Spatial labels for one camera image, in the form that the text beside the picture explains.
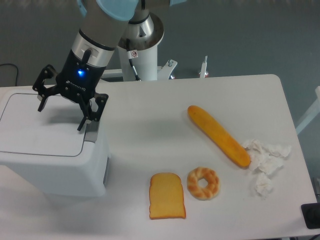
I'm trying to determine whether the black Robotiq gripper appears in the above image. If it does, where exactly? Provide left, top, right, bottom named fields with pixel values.
left=32, top=48, right=109, bottom=131

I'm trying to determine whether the white trash can lid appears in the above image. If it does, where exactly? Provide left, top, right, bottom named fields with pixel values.
left=0, top=91, right=85, bottom=157

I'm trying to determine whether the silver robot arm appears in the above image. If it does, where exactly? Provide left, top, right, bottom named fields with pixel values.
left=32, top=0, right=178, bottom=126

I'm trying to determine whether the white trash can body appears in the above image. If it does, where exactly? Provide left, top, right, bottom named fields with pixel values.
left=0, top=87, right=111, bottom=197

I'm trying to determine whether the long orange baguette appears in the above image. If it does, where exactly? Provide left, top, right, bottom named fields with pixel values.
left=187, top=105, right=251, bottom=168

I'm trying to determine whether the orange toast slice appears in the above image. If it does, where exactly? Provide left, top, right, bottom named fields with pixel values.
left=149, top=172, right=187, bottom=220

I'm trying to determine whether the crumpled white tissue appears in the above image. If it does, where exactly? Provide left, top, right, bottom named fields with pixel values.
left=241, top=139, right=292, bottom=199

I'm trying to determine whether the black device at table edge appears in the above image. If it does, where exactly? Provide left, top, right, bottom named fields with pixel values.
left=301, top=203, right=320, bottom=230

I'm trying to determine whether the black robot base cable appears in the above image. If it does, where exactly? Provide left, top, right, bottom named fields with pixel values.
left=126, top=38, right=142, bottom=82

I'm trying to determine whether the black floor cable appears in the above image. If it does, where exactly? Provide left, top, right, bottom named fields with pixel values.
left=0, top=63, right=20, bottom=87

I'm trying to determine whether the braided ring bread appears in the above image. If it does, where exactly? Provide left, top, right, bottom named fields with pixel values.
left=187, top=166, right=221, bottom=201

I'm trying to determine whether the white frame bar right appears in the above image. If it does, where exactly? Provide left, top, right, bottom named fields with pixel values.
left=295, top=86, right=320, bottom=135

